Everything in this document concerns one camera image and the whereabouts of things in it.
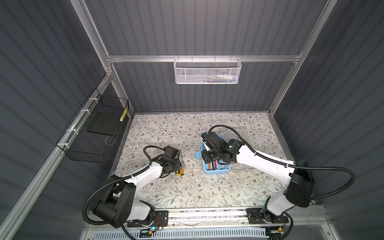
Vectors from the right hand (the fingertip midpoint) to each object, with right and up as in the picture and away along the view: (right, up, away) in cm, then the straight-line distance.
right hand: (204, 156), depth 80 cm
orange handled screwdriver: (-13, -10, +9) cm, 19 cm away
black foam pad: (-53, +18, -2) cm, 56 cm away
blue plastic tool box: (+11, -9, +4) cm, 15 cm away
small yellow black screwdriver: (-16, -11, +7) cm, 20 cm away
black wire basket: (-57, +11, -8) cm, 58 cm away
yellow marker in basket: (-45, +23, +1) cm, 50 cm away
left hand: (-17, -7, +10) cm, 21 cm away
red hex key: (+7, -7, +13) cm, 17 cm away
